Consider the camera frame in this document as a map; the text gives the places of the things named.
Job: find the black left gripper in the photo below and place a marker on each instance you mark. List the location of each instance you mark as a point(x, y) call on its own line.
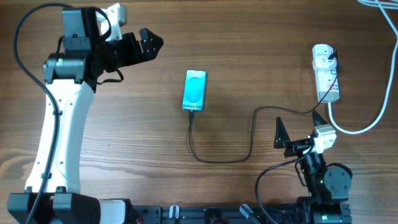
point(129, 40)

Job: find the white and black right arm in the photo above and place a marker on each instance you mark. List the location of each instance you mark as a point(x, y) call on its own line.
point(328, 185)

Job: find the white charger plug adapter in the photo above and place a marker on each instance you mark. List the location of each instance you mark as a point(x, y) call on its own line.
point(323, 63)

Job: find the white power strip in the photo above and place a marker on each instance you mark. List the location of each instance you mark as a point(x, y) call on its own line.
point(326, 81)

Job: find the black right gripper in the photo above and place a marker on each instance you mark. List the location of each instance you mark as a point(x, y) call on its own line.
point(283, 140)

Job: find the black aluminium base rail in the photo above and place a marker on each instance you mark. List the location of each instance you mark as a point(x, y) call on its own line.
point(293, 213)

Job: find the Galaxy smartphone with cyan screen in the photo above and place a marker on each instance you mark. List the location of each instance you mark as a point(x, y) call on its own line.
point(194, 90)

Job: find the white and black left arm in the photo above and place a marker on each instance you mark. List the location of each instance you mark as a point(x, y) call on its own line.
point(92, 44)

